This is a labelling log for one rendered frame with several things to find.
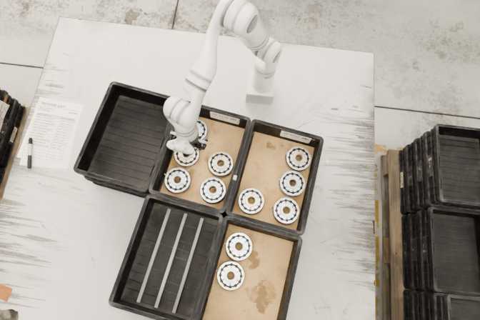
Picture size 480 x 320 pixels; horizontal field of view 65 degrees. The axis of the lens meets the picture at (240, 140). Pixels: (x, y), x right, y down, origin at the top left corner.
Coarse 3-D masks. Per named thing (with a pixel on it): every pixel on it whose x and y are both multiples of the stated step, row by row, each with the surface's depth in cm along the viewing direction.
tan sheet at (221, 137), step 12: (204, 120) 162; (216, 132) 161; (228, 132) 161; (240, 132) 161; (216, 144) 159; (228, 144) 159; (240, 144) 159; (204, 156) 157; (192, 168) 155; (204, 168) 156; (180, 180) 154; (192, 180) 154; (204, 180) 154; (228, 180) 154; (168, 192) 152; (192, 192) 152; (204, 204) 151; (216, 204) 151
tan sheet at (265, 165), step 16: (256, 144) 160; (272, 144) 160; (288, 144) 160; (256, 160) 157; (272, 160) 158; (256, 176) 155; (272, 176) 155; (304, 176) 156; (240, 192) 153; (272, 192) 153
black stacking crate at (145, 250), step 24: (144, 216) 142; (192, 216) 149; (144, 240) 146; (168, 240) 146; (192, 240) 146; (144, 264) 143; (192, 264) 143; (120, 288) 135; (168, 288) 140; (192, 288) 141; (168, 312) 138
